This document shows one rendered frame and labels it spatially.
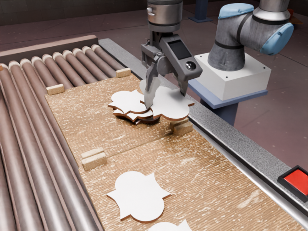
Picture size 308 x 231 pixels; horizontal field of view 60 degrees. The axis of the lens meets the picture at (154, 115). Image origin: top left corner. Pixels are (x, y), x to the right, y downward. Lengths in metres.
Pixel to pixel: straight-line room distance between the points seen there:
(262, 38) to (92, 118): 0.61
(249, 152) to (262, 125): 1.75
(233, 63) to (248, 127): 1.42
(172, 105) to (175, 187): 0.20
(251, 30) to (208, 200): 0.60
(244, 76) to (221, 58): 0.11
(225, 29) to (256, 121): 1.61
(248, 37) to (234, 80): 0.17
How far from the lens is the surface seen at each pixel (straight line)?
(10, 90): 1.15
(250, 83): 1.14
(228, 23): 1.05
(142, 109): 0.79
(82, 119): 0.86
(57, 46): 1.44
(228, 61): 1.09
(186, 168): 0.68
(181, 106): 0.68
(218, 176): 0.68
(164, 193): 0.62
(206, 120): 0.88
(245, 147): 0.81
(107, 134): 0.79
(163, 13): 0.59
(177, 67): 0.58
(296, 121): 2.71
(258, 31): 0.98
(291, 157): 2.29
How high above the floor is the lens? 1.43
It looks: 35 degrees down
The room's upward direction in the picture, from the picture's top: straight up
